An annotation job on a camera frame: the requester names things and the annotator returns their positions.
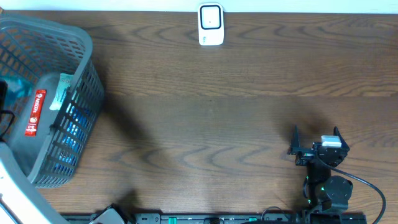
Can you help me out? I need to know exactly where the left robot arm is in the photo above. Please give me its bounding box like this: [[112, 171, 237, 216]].
[[1, 80, 133, 224]]

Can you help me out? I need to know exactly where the grey plastic shopping basket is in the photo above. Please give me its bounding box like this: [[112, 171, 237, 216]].
[[1, 14, 104, 188]]

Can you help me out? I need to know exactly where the blue Oreo cookie pack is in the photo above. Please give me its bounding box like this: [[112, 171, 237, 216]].
[[53, 104, 90, 176]]

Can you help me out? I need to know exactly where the white wet wipes pack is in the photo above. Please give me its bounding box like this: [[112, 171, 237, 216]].
[[49, 73, 73, 111]]

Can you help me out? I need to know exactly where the blue mouthwash bottle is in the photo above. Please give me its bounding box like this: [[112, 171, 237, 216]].
[[4, 77, 33, 106]]

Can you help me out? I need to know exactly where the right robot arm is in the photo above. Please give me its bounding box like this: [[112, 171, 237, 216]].
[[288, 127, 353, 223]]

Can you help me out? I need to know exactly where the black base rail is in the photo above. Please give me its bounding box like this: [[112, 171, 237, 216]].
[[62, 212, 368, 224]]

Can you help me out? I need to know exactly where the red Nescafe stick packet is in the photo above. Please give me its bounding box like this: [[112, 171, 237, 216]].
[[24, 90, 47, 136]]

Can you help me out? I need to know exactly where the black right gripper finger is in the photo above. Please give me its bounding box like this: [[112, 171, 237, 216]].
[[333, 126, 347, 148], [290, 125, 300, 149]]

